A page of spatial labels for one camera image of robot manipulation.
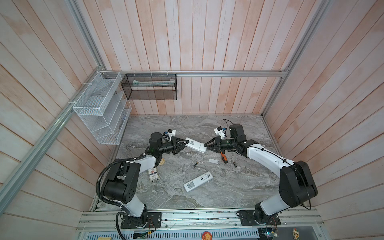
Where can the orange handled screwdriver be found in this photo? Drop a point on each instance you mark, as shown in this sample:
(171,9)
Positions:
(224,158)

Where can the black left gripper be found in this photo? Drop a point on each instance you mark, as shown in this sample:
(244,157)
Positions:
(182,144)

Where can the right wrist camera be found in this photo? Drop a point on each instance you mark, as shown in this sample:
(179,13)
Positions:
(220,132)

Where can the horizontal aluminium frame rail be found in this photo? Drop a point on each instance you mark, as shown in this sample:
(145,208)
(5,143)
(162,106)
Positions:
(261,73)

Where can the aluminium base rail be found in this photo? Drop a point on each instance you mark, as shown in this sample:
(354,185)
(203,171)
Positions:
(193,219)

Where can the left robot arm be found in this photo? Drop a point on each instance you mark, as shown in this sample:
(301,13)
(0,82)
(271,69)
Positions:
(117,183)

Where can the white TV remote control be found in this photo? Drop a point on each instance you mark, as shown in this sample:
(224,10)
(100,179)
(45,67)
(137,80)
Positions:
(197,182)

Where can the round wooden coaster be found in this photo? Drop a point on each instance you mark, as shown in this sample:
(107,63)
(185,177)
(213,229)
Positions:
(162,162)

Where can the white air conditioner remote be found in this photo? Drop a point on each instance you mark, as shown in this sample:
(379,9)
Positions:
(195,145)

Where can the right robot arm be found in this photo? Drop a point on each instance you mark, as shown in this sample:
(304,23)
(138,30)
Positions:
(296,183)

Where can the white wire mesh shelf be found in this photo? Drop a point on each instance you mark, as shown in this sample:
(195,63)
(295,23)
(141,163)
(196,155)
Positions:
(103,108)

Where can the white battery cover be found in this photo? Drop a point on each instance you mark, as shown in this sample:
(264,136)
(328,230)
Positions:
(214,161)

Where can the black wire mesh basket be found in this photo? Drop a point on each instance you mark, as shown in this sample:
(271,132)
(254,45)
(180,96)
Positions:
(150,87)

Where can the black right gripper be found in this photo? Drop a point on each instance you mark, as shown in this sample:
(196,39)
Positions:
(216,146)

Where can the blue white card box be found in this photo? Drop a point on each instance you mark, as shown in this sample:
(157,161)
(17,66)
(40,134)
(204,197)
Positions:
(153,174)

